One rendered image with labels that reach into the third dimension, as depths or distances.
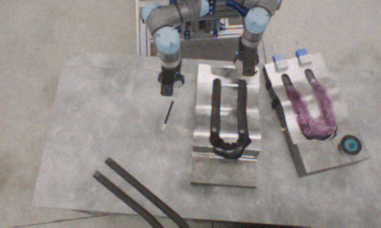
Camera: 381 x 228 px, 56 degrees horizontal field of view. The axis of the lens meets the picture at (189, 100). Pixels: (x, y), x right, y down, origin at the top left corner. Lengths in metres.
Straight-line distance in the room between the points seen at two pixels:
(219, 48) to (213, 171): 1.14
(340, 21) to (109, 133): 2.00
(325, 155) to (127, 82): 0.89
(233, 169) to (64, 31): 1.82
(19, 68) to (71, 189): 1.43
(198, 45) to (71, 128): 1.11
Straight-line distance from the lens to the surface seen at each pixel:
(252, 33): 1.27
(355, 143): 1.51
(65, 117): 1.65
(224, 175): 1.44
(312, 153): 1.48
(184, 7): 1.23
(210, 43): 2.40
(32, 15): 3.01
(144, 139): 1.54
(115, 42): 2.70
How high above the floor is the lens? 2.28
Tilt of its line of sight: 69 degrees down
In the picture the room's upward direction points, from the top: straight up
